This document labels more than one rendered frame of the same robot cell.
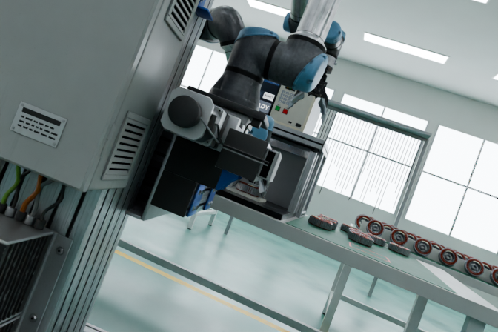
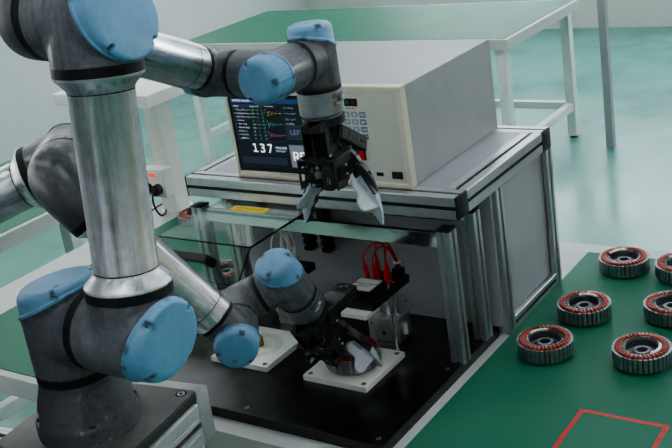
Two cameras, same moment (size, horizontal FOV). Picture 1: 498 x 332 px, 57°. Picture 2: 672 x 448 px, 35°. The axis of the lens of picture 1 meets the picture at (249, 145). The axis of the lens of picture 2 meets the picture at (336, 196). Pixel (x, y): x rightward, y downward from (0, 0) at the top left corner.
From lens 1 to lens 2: 1.23 m
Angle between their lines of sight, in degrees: 31
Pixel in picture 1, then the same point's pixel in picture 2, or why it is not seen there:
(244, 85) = (66, 409)
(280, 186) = not seen: hidden behind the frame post
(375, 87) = not seen: outside the picture
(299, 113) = (388, 150)
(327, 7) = (108, 211)
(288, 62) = (97, 358)
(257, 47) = (44, 337)
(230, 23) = (55, 199)
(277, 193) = not seen: hidden behind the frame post
